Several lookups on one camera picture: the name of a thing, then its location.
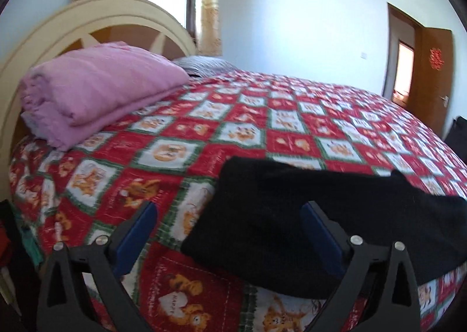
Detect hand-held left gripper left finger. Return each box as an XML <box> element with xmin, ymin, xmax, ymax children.
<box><xmin>36</xmin><ymin>201</ymin><xmax>158</xmax><ymax>332</ymax></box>

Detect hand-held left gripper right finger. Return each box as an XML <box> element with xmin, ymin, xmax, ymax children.
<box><xmin>301</xmin><ymin>201</ymin><xmax>422</xmax><ymax>332</ymax></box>

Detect black pants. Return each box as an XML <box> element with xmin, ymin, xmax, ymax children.
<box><xmin>180</xmin><ymin>157</ymin><xmax>467</xmax><ymax>298</ymax></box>

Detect teal cloth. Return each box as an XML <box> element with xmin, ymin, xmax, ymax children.
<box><xmin>21</xmin><ymin>224</ymin><xmax>45</xmax><ymax>268</ymax></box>

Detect red printed bed sheet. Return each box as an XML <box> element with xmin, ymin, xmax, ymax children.
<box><xmin>9</xmin><ymin>69</ymin><xmax>467</xmax><ymax>332</ymax></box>

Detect folded pink blanket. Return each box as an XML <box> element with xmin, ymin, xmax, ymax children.
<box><xmin>20</xmin><ymin>41</ymin><xmax>190</xmax><ymax>152</ymax></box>

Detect brown wooden door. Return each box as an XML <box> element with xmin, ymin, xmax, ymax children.
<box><xmin>412</xmin><ymin>27</ymin><xmax>454</xmax><ymax>137</ymax></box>

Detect striped pillow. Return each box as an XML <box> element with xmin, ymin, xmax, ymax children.
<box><xmin>171</xmin><ymin>55</ymin><xmax>238</xmax><ymax>78</ymax></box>

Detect cream and wood headboard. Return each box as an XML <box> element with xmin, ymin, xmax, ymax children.
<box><xmin>0</xmin><ymin>0</ymin><xmax>198</xmax><ymax>205</ymax></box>

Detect narrow yellow curtain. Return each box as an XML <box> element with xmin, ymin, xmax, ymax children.
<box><xmin>199</xmin><ymin>0</ymin><xmax>223</xmax><ymax>56</ymax></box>

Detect brown door frame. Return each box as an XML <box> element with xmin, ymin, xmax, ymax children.
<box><xmin>381</xmin><ymin>3</ymin><xmax>426</xmax><ymax>99</ymax></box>

